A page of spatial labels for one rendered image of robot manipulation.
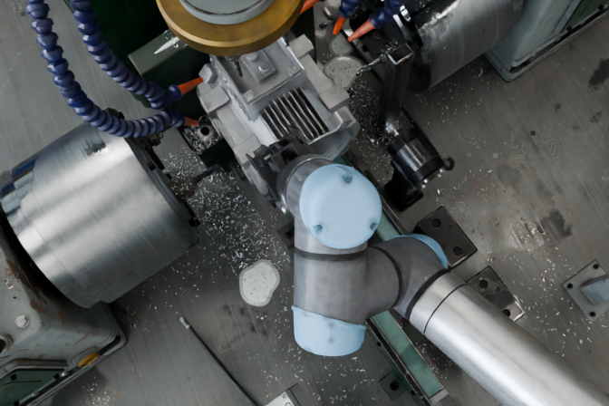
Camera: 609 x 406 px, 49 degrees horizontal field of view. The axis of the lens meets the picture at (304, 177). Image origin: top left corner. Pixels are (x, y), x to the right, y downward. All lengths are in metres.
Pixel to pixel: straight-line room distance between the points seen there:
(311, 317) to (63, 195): 0.42
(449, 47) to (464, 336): 0.47
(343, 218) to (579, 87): 0.86
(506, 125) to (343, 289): 0.74
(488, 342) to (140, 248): 0.49
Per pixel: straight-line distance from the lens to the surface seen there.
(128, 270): 0.98
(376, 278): 0.70
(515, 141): 1.32
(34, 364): 1.06
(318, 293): 0.66
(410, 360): 1.10
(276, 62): 1.00
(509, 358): 0.72
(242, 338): 1.22
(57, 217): 0.94
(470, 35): 1.05
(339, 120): 0.98
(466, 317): 0.73
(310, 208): 0.62
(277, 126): 0.98
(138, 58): 1.01
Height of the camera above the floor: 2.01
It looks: 74 degrees down
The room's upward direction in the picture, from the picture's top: 10 degrees counter-clockwise
